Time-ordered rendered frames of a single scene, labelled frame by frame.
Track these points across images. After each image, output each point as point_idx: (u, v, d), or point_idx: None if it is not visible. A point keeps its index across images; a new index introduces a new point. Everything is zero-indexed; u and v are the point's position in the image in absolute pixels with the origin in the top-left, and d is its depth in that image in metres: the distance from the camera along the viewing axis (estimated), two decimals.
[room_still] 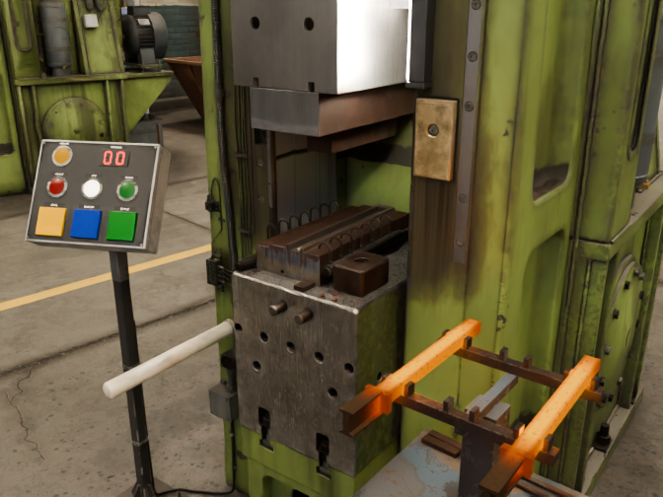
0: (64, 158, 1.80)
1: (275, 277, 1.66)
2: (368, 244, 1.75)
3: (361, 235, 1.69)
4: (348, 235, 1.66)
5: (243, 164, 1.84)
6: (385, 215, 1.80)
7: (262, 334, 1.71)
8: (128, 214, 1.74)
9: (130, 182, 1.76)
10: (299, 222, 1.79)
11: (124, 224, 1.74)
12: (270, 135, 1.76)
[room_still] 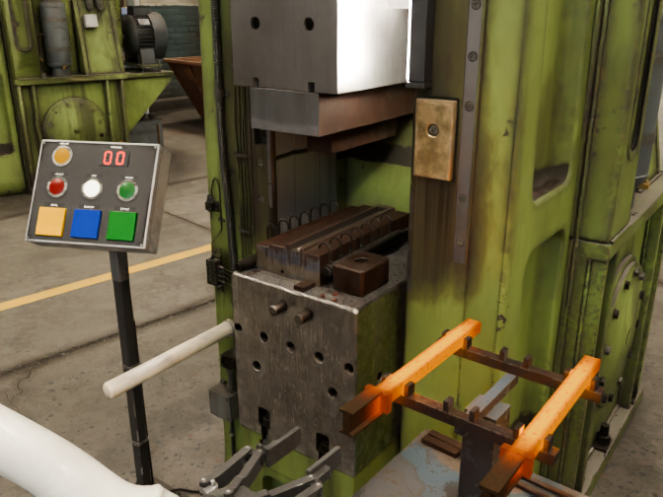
0: (64, 158, 1.80)
1: (275, 277, 1.66)
2: (368, 244, 1.75)
3: (361, 235, 1.69)
4: (348, 235, 1.66)
5: (243, 164, 1.84)
6: (385, 215, 1.80)
7: (262, 334, 1.71)
8: (128, 214, 1.74)
9: (130, 182, 1.76)
10: (299, 222, 1.79)
11: (124, 224, 1.74)
12: (270, 135, 1.76)
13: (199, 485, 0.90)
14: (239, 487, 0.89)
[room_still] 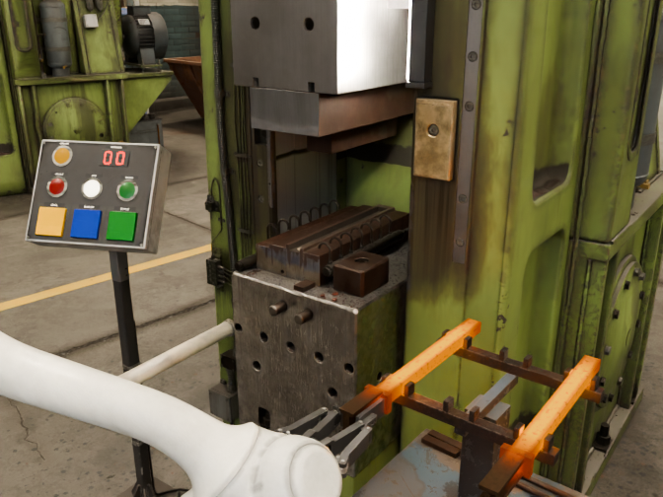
0: (64, 158, 1.80)
1: (275, 277, 1.66)
2: (368, 244, 1.75)
3: (361, 235, 1.69)
4: (348, 235, 1.66)
5: (243, 164, 1.84)
6: (385, 215, 1.80)
7: (262, 334, 1.71)
8: (128, 214, 1.74)
9: (130, 182, 1.76)
10: (299, 222, 1.79)
11: (124, 224, 1.74)
12: (270, 135, 1.76)
13: None
14: (308, 438, 1.00)
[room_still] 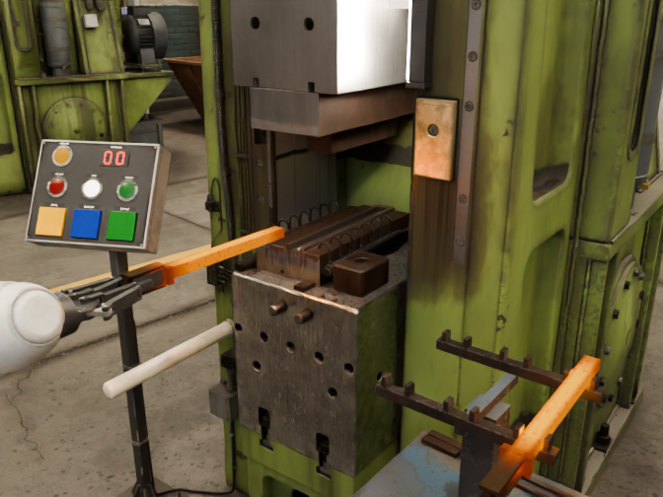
0: (64, 158, 1.80)
1: (275, 277, 1.66)
2: (368, 244, 1.75)
3: (361, 235, 1.69)
4: (348, 235, 1.66)
5: (243, 164, 1.84)
6: (385, 215, 1.80)
7: (262, 334, 1.71)
8: (128, 214, 1.74)
9: (130, 182, 1.76)
10: (299, 222, 1.79)
11: (124, 224, 1.74)
12: (270, 135, 1.76)
13: None
14: (84, 294, 1.18)
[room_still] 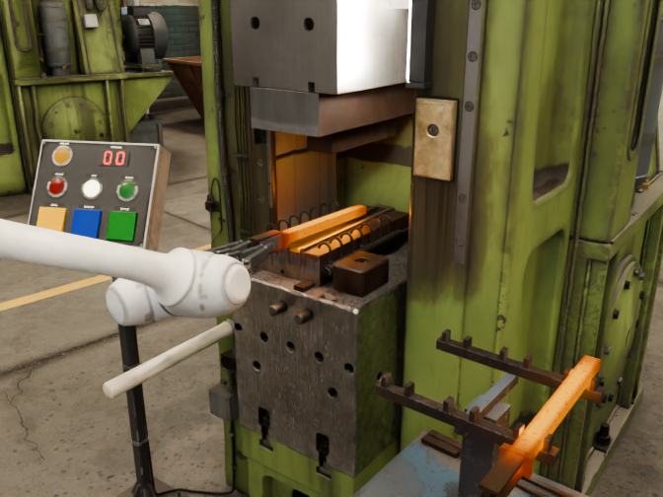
0: (64, 158, 1.80)
1: (275, 277, 1.66)
2: (368, 244, 1.75)
3: (361, 235, 1.69)
4: (348, 235, 1.66)
5: (243, 164, 1.84)
6: (385, 215, 1.80)
7: (262, 334, 1.71)
8: (128, 214, 1.74)
9: (130, 182, 1.76)
10: (299, 222, 1.79)
11: (124, 224, 1.74)
12: (270, 135, 1.76)
13: None
14: (225, 252, 1.45)
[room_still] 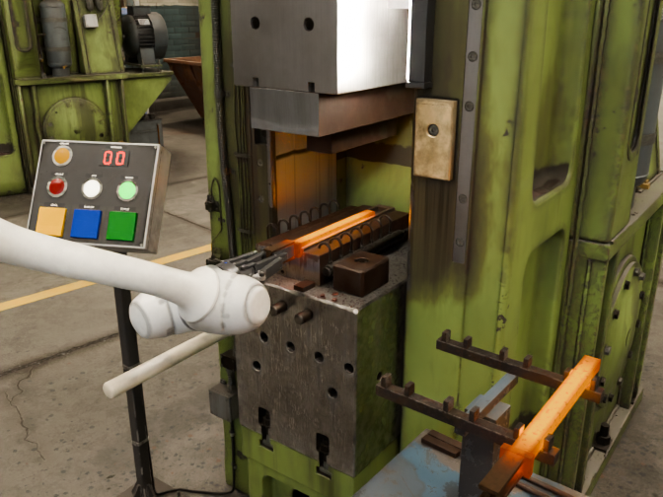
0: (64, 158, 1.80)
1: (275, 277, 1.66)
2: (368, 244, 1.75)
3: (361, 235, 1.69)
4: (348, 235, 1.66)
5: (243, 164, 1.84)
6: (385, 215, 1.80)
7: (262, 334, 1.71)
8: (128, 214, 1.74)
9: (130, 182, 1.76)
10: (299, 222, 1.79)
11: (124, 224, 1.74)
12: (270, 135, 1.76)
13: (220, 263, 1.51)
14: (240, 263, 1.50)
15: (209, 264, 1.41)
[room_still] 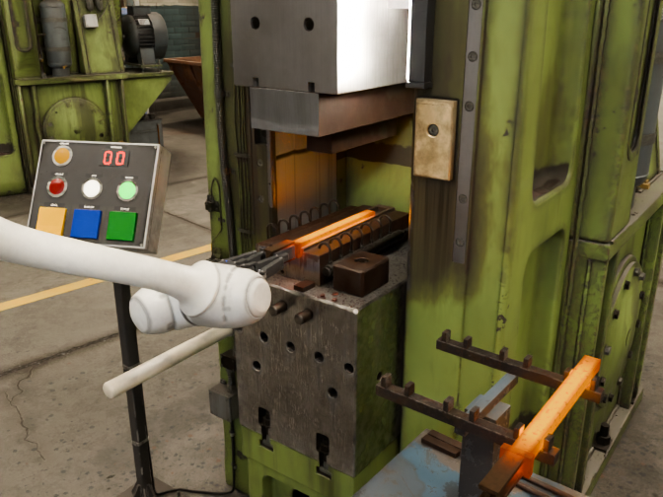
0: (64, 158, 1.80)
1: (275, 277, 1.66)
2: (368, 244, 1.75)
3: (361, 235, 1.69)
4: (348, 235, 1.66)
5: (243, 164, 1.84)
6: (385, 215, 1.80)
7: (262, 334, 1.71)
8: (128, 214, 1.74)
9: (130, 182, 1.76)
10: (299, 222, 1.79)
11: (124, 224, 1.74)
12: (270, 135, 1.76)
13: None
14: (241, 262, 1.50)
15: None
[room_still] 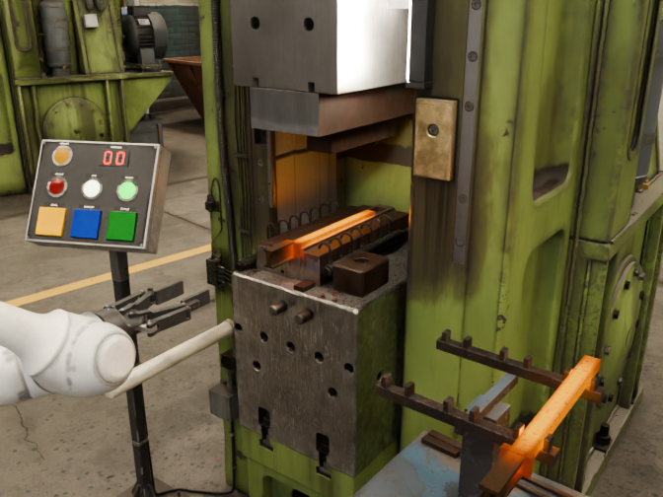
0: (64, 158, 1.80)
1: (275, 277, 1.66)
2: (368, 244, 1.75)
3: (361, 235, 1.69)
4: (348, 235, 1.66)
5: (243, 164, 1.84)
6: (385, 215, 1.80)
7: (262, 334, 1.71)
8: (128, 214, 1.74)
9: (130, 182, 1.76)
10: (299, 222, 1.79)
11: (124, 224, 1.74)
12: (270, 135, 1.76)
13: None
14: (131, 309, 1.27)
15: (87, 312, 1.19)
